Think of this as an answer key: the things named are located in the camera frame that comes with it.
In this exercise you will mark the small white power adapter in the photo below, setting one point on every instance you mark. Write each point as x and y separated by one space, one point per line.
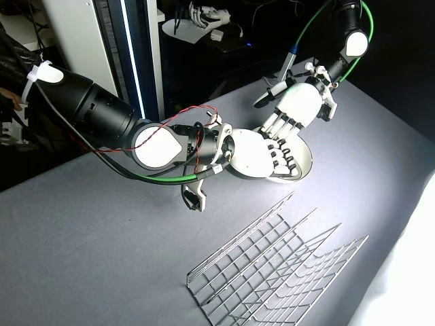
217 35

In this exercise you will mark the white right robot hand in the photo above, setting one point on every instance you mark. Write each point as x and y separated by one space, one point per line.
251 153

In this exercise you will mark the white paper sheet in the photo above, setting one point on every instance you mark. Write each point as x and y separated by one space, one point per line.
183 32

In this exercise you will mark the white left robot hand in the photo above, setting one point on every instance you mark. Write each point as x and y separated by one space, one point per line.
302 102

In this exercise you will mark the spare white robot hand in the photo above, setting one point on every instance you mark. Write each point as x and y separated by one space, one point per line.
207 17

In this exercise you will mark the white leaf print plate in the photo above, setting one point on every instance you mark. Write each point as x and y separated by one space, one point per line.
285 181
304 153

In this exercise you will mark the black device with blue light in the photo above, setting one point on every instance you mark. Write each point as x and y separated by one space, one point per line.
234 45

